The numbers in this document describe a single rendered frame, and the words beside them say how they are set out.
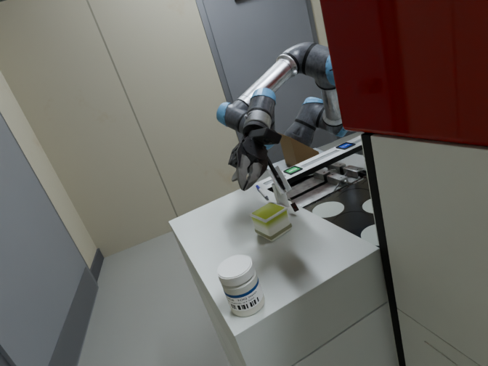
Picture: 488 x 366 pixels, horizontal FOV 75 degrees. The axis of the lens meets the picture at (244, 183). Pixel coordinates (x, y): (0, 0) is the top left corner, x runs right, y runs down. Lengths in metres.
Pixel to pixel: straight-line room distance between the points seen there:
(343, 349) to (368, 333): 0.07
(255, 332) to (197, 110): 2.69
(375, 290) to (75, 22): 2.97
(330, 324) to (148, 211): 2.79
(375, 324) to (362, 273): 0.15
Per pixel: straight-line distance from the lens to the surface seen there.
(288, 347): 0.72
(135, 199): 3.32
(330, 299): 0.71
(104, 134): 3.20
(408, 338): 0.87
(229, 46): 4.08
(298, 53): 1.28
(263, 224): 0.81
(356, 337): 0.83
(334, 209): 1.05
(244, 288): 0.61
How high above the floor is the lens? 1.41
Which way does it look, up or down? 21 degrees down
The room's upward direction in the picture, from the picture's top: 18 degrees counter-clockwise
